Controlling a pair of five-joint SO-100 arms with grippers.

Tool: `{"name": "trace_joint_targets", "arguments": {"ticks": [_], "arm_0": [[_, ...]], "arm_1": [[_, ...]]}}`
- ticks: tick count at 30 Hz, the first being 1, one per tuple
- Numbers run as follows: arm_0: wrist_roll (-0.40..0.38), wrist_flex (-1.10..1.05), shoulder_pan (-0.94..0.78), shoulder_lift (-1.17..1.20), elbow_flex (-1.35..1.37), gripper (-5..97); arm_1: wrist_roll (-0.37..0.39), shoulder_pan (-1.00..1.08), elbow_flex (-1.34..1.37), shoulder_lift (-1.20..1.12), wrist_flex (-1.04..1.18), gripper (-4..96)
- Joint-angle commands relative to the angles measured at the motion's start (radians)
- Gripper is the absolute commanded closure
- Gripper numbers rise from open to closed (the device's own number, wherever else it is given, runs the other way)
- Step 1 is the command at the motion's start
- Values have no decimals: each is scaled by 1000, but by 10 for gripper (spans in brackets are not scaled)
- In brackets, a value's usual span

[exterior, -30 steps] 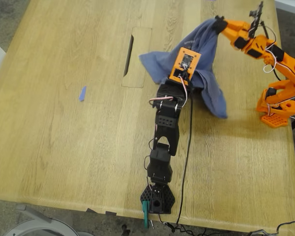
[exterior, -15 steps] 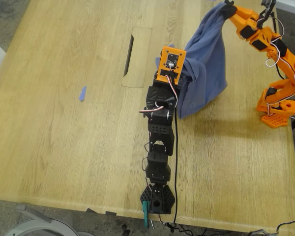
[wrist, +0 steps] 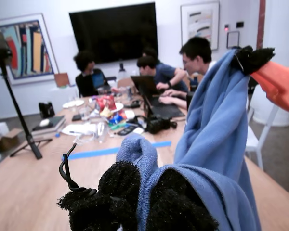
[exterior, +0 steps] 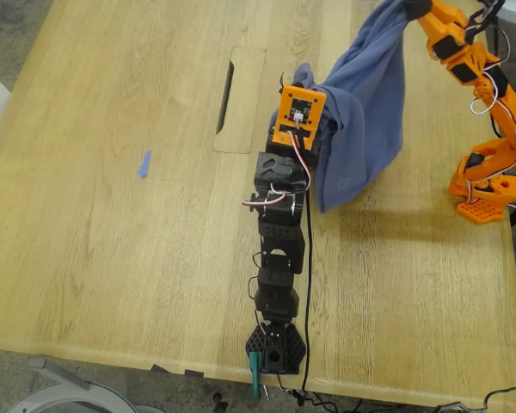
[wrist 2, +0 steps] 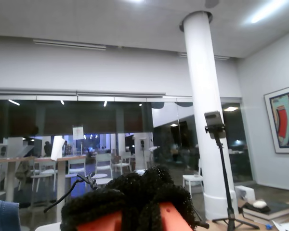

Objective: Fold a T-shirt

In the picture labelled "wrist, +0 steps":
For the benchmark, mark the white round pedestal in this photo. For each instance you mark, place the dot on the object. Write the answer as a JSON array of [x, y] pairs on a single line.
[[279, 118]]

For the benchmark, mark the dark-haired person behind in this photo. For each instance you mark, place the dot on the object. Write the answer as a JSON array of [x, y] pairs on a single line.
[[150, 51]]

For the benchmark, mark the colourful framed painting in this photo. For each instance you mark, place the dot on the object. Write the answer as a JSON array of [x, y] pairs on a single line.
[[29, 48]]

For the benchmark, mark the person with glasses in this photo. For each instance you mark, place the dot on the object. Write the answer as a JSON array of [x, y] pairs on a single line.
[[197, 53]]

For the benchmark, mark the small blue cap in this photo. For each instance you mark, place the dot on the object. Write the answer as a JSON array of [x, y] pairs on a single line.
[[57, 135]]

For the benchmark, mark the person in black top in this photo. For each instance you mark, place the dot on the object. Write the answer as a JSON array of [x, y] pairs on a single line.
[[86, 81]]

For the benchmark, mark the black photo camera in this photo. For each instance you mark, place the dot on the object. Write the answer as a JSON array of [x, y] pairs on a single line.
[[159, 125]]

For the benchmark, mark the cardboard box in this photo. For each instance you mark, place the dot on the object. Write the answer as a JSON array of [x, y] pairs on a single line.
[[7, 139]]

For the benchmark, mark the clear plastic cup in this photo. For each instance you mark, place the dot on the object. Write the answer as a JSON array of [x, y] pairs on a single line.
[[102, 133]]

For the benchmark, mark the person in blue shirt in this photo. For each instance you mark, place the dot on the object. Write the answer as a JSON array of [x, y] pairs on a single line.
[[166, 72]]

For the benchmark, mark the red snack bag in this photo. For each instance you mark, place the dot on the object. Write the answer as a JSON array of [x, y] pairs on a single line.
[[106, 103]]

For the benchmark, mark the white computer mouse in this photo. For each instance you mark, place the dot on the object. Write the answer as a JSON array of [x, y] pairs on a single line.
[[44, 122]]

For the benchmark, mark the white paper sheet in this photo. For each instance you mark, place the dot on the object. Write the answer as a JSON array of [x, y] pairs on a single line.
[[72, 130]]

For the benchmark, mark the small framed notice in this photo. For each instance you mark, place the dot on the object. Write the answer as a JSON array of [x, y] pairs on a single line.
[[233, 39]]

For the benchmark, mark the blue printed T-shirt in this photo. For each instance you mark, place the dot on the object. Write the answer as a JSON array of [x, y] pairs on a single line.
[[214, 120]]

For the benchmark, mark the white plate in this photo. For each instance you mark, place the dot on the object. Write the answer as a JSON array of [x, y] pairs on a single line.
[[73, 104]]

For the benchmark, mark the pale framed painting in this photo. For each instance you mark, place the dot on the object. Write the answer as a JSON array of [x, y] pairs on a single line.
[[202, 21]]

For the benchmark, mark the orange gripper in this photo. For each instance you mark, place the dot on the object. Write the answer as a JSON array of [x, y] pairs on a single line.
[[272, 79]]

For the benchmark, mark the long blue tape strip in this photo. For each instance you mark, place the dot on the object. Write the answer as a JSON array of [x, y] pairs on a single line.
[[98, 152]]

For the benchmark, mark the dark-capped bottle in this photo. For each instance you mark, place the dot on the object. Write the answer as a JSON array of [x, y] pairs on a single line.
[[122, 72]]

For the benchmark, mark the black wall plate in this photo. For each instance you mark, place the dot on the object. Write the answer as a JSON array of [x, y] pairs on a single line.
[[240, 24]]

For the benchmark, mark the white slatted chair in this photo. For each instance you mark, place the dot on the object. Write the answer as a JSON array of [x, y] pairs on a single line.
[[251, 142]]

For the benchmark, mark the black bag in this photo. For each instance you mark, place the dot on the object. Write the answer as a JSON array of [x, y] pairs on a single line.
[[46, 110]]

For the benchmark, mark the wall thermostat red light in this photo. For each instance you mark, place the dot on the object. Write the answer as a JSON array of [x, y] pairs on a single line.
[[227, 28]]

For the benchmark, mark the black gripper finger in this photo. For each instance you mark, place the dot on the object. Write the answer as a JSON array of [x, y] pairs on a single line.
[[173, 209], [115, 183]]

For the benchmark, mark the blue snack bag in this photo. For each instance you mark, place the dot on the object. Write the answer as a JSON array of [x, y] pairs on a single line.
[[116, 118]]

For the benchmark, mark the black laptop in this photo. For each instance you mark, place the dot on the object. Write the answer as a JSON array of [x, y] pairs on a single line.
[[144, 84], [163, 108]]

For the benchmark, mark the black tabletop tripod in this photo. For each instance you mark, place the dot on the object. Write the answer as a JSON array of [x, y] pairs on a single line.
[[17, 106]]

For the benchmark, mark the brown board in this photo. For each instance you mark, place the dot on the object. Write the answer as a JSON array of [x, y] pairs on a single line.
[[61, 80]]

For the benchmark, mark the black wall television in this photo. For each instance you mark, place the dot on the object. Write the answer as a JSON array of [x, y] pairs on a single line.
[[113, 31]]

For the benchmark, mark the laptop with blue screen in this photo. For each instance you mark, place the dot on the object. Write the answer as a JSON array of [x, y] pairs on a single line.
[[98, 80]]

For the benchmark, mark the red-brown vertical pipe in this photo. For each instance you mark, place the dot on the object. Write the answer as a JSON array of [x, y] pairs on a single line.
[[261, 24]]

